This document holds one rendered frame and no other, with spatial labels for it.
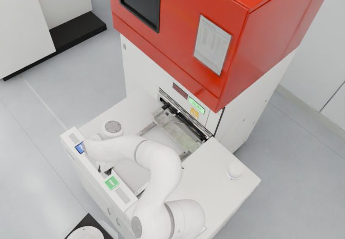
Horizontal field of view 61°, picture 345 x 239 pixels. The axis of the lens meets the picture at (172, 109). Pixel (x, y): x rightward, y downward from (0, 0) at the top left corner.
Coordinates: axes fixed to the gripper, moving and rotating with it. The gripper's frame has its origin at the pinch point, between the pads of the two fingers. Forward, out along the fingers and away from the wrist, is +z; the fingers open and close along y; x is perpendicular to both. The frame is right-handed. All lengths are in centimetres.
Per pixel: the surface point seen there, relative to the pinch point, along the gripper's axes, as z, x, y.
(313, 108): 57, 38, -222
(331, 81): 19, 35, -215
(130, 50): -8, -57, -58
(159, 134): 20, -11, -48
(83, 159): 15.9, -20.0, -0.4
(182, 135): 13, 1, -53
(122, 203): 15.7, 11.6, -1.0
